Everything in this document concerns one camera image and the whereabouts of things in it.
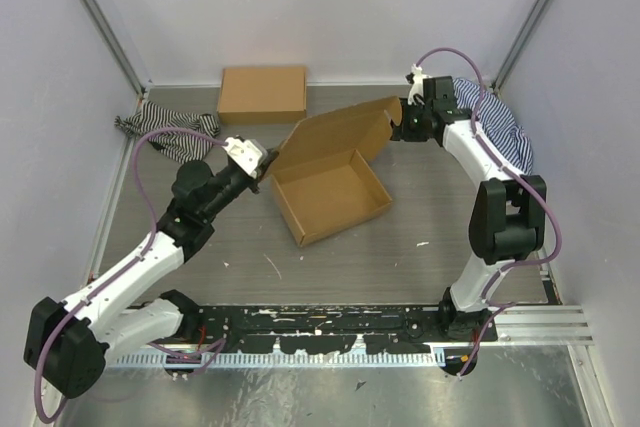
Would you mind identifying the folded closed cardboard box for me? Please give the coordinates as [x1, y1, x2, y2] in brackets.
[217, 65, 307, 125]

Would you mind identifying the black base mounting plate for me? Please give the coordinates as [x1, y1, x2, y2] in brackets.
[172, 305, 490, 355]

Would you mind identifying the cardboard box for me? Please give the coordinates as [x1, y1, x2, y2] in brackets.
[267, 96, 402, 247]
[217, 65, 307, 125]

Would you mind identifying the blue white striped cloth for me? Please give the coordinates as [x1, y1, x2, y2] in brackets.
[453, 78, 534, 175]

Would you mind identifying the left aluminium frame post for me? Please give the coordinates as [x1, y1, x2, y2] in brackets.
[80, 0, 148, 96]

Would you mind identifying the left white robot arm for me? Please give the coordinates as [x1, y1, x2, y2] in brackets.
[24, 138, 278, 399]

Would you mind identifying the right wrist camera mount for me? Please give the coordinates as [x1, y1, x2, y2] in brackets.
[405, 64, 430, 105]

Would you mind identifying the right aluminium frame post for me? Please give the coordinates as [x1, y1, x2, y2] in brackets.
[491, 0, 553, 93]

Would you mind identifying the slotted grey cable duct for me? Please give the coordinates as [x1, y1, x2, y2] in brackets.
[111, 348, 445, 370]

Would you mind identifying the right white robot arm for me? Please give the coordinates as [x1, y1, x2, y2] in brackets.
[391, 69, 546, 342]

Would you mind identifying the aluminium front rail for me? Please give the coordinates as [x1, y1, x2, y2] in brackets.
[47, 304, 596, 349]

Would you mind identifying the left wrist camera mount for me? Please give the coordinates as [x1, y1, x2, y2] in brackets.
[223, 137, 267, 179]

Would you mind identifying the black white striped cloth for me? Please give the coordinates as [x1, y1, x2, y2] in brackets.
[114, 100, 221, 164]

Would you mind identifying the aluminium frame post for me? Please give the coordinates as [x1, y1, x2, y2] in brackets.
[80, 0, 148, 96]
[491, 0, 553, 93]

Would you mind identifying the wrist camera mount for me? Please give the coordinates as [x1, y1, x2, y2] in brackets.
[223, 137, 267, 179]
[405, 64, 430, 105]

